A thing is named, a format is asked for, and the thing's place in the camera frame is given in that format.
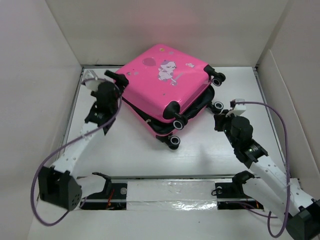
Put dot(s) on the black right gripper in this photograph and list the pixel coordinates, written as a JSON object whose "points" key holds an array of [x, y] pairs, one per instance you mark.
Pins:
{"points": [[219, 118]]}

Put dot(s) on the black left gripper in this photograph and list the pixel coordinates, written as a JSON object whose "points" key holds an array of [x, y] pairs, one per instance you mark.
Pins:
{"points": [[120, 79]]}

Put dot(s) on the pink hard-shell suitcase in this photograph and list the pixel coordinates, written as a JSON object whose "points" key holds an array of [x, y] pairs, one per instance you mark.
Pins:
{"points": [[167, 88]]}

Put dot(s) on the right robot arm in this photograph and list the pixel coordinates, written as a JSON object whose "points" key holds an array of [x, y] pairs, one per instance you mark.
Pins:
{"points": [[265, 182]]}

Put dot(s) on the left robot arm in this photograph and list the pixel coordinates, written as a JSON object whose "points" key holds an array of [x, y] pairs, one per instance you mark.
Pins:
{"points": [[60, 184]]}

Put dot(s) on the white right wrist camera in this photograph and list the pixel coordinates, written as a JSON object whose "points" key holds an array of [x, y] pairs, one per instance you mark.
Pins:
{"points": [[237, 107]]}

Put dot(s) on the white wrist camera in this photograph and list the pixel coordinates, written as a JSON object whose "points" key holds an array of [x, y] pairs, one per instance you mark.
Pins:
{"points": [[237, 107], [90, 80]]}

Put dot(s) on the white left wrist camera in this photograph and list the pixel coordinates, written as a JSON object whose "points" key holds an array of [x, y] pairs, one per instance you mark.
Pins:
{"points": [[90, 80]]}

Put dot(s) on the white foam block rail cover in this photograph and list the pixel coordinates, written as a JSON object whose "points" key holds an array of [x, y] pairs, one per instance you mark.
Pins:
{"points": [[171, 195]]}

